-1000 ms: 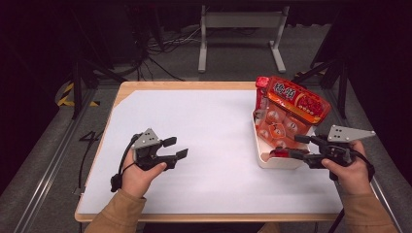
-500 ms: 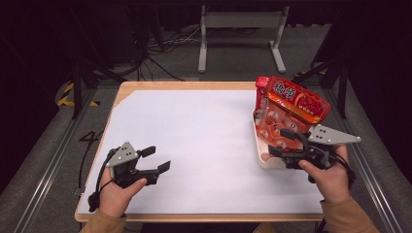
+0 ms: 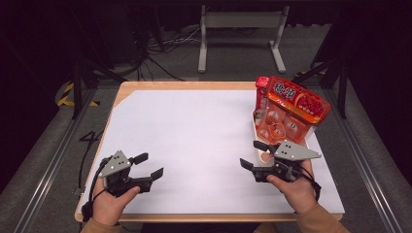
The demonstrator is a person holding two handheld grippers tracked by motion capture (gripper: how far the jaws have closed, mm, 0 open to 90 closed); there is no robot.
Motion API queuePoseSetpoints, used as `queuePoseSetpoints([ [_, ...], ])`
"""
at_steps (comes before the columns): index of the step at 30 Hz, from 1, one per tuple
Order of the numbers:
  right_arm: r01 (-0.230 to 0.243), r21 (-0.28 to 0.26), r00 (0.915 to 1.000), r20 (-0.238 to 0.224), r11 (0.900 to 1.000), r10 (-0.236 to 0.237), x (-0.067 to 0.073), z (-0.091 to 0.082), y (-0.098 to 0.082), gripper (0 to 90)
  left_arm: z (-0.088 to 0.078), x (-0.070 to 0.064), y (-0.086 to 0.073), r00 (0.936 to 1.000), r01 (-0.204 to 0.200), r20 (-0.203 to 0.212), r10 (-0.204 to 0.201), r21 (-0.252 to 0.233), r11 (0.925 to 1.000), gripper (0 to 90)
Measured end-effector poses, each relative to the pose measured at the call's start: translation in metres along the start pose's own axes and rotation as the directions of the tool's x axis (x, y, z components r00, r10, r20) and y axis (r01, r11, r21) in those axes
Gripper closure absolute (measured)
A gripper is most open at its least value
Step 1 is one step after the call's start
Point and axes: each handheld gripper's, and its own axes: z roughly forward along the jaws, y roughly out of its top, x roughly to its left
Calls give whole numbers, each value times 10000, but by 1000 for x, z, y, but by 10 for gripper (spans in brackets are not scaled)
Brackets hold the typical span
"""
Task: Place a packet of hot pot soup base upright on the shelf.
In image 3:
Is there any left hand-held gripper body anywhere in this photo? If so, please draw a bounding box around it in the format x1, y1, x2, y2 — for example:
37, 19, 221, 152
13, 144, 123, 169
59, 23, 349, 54
98, 150, 154, 198

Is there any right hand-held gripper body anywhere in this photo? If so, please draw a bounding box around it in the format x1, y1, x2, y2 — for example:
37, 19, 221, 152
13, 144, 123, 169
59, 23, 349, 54
252, 140, 323, 184

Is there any white divided plastic container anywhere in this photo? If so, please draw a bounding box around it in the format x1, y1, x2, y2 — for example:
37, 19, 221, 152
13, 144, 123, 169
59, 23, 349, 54
252, 110, 318, 168

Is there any large orange cube seasoning packet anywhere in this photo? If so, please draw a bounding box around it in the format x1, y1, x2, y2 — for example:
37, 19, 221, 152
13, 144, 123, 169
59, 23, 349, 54
256, 76, 332, 146

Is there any red black soup base packet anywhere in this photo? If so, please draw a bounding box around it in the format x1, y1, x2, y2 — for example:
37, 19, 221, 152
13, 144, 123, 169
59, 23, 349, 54
255, 76, 272, 113

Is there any person's left hand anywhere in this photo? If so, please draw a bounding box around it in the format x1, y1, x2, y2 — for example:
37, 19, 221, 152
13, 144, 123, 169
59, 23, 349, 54
91, 178, 141, 226

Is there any person's right hand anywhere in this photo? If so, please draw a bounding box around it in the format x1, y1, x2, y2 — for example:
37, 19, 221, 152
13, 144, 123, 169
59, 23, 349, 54
265, 158, 318, 215

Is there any white table mat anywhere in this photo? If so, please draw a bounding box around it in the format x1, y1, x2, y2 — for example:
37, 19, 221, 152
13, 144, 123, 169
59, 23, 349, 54
77, 89, 346, 216

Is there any right hand-held gripper cable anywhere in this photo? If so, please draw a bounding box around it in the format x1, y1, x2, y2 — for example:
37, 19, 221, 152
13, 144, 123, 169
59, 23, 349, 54
300, 164, 323, 202

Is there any hand-held gripper cable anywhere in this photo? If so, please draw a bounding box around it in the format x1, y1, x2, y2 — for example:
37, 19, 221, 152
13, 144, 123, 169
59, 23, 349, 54
300, 164, 323, 202
81, 157, 112, 223

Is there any left hand-held gripper cable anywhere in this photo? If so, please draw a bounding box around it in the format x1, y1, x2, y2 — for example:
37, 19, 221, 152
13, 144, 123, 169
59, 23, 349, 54
81, 157, 112, 223

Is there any grey metal floor rail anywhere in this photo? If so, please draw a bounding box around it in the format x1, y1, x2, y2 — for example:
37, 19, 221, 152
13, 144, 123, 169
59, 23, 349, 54
324, 88, 404, 233
13, 86, 98, 233

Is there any bundle of floor cables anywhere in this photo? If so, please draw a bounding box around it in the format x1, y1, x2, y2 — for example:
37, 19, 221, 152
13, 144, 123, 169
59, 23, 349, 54
129, 25, 202, 82

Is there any grey metal stand frame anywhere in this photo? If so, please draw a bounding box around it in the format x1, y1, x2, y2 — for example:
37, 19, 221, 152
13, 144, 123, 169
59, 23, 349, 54
197, 4, 291, 74

